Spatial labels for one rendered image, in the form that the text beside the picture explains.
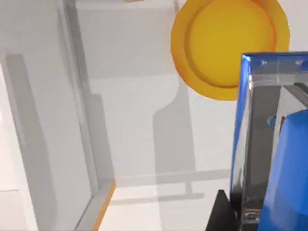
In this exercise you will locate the white cabinet with wooden edge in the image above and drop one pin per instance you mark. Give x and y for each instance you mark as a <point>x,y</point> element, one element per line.
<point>72,120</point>

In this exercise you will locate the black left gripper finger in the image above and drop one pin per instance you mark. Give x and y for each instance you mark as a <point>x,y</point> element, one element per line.
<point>220,211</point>

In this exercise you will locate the yellow round plate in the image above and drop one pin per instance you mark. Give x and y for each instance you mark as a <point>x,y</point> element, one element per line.
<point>223,45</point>

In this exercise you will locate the blue and silver stapler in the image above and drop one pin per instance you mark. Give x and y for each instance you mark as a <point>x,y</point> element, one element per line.
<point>272,149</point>

